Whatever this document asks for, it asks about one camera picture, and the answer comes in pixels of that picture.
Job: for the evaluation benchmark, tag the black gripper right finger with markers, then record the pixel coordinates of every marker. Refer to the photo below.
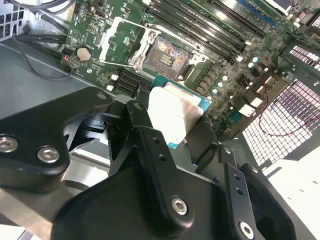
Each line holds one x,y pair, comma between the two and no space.
237,190

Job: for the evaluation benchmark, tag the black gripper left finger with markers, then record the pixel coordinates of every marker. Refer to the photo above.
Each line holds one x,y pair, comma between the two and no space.
37,125

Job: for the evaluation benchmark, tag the silver socket cover frame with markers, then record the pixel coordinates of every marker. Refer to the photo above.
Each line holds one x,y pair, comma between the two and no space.
107,47

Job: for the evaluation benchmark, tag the silver CPU with green edge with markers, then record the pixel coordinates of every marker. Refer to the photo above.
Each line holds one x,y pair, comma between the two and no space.
172,112

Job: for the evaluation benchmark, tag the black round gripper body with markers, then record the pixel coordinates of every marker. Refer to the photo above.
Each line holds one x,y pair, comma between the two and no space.
112,212

